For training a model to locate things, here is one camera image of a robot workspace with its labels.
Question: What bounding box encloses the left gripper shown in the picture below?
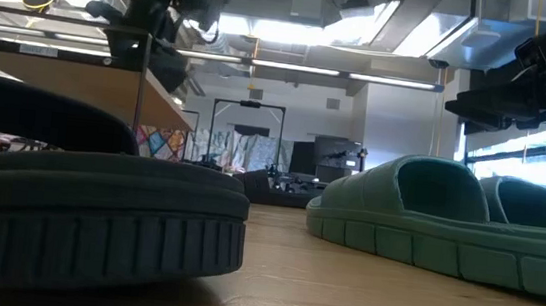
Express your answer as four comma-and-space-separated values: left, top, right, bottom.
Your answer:
80, 0, 156, 65

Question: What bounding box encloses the green rubber slide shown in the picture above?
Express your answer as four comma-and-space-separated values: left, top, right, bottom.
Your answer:
299, 144, 546, 301
474, 173, 546, 229

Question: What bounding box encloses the white shelf label sticker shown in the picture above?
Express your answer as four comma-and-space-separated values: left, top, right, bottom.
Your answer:
18, 42, 59, 58

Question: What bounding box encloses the long ceiling tube light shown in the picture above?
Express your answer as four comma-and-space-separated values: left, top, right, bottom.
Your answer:
175, 47, 244, 65
52, 31, 110, 47
249, 57, 343, 78
347, 71, 438, 91

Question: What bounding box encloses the colourful patchwork quilt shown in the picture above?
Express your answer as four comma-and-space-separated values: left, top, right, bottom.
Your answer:
134, 124, 187, 163

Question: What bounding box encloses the black equipment cabinet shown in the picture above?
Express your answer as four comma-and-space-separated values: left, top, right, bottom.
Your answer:
288, 131, 367, 187

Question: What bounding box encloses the grey ceiling box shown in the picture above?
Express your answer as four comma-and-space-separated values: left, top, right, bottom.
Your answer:
289, 0, 326, 21

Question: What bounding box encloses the white crinkled sheet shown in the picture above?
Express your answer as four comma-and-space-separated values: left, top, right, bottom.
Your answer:
183, 125, 296, 177

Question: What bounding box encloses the wooden shelf black metal frame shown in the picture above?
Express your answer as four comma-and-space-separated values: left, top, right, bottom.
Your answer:
0, 1, 206, 139

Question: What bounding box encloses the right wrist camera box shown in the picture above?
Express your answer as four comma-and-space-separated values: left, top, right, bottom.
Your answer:
511, 23, 546, 73

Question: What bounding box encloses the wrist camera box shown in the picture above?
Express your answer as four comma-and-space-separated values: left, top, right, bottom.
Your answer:
172, 0, 226, 35
511, 23, 546, 73

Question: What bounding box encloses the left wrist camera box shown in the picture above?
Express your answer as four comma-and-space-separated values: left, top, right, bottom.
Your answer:
172, 0, 226, 35

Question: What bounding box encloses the black background gantry frame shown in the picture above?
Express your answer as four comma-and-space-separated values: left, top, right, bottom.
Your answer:
204, 96, 288, 175

